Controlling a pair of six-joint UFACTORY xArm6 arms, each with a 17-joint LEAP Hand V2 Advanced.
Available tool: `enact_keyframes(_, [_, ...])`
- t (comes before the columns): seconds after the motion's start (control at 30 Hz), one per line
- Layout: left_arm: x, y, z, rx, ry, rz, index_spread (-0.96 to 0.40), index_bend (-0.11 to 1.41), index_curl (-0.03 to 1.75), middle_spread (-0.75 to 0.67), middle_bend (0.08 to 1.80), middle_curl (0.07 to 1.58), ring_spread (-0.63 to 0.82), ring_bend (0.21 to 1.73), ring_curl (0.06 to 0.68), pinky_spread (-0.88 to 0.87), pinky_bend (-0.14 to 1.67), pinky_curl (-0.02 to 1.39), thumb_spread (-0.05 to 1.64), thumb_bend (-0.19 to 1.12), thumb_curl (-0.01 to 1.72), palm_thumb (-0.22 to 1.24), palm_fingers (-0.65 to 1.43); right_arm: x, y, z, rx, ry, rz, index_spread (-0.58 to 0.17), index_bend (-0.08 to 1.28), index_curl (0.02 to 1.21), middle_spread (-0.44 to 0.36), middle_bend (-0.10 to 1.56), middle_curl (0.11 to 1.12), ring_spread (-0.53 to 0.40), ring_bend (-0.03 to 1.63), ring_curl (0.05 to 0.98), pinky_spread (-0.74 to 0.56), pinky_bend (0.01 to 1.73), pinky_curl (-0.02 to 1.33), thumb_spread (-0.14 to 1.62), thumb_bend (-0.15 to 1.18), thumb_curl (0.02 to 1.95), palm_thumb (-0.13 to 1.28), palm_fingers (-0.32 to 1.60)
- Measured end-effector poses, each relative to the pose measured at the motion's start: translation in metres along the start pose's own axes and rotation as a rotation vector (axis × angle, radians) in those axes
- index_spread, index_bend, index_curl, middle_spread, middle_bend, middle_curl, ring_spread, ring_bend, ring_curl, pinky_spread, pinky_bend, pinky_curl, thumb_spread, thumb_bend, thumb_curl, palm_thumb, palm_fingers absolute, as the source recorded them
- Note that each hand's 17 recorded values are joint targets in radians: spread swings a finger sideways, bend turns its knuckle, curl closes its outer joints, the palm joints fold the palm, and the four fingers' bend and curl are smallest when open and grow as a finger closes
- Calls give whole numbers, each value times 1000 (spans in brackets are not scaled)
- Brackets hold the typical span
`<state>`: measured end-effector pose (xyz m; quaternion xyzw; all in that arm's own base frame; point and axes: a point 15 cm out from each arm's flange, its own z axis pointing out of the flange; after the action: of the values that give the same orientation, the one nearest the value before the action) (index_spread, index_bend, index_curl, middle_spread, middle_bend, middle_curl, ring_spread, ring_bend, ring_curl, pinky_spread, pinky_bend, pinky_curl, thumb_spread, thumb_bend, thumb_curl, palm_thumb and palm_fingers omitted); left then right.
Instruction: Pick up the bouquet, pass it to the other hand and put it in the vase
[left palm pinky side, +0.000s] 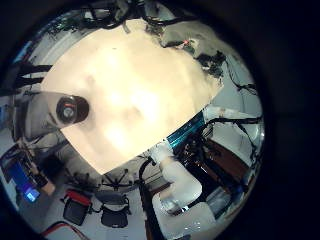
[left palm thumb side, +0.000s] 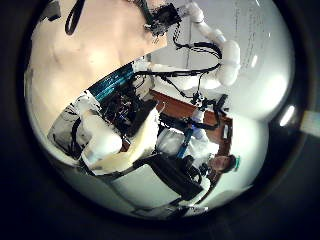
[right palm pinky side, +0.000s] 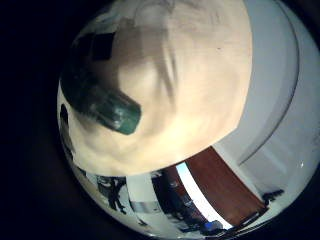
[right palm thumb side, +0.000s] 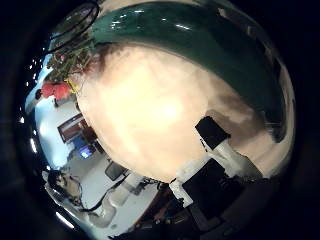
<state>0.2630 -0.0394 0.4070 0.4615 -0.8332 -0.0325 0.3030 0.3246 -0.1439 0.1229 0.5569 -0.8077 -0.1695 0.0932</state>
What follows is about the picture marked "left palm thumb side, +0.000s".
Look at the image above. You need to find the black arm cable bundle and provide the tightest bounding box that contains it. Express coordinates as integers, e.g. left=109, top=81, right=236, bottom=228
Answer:
left=136, top=22, right=224, bottom=78

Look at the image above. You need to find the seated operator person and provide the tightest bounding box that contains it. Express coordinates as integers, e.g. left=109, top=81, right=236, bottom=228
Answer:
left=185, top=152, right=243, bottom=202

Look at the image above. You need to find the brown wooden cabinet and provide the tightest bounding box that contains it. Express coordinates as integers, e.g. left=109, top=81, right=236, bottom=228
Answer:
left=149, top=89, right=235, bottom=158

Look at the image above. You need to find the teal striped panel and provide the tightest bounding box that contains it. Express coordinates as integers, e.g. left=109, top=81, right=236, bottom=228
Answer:
left=87, top=62, right=136, bottom=103

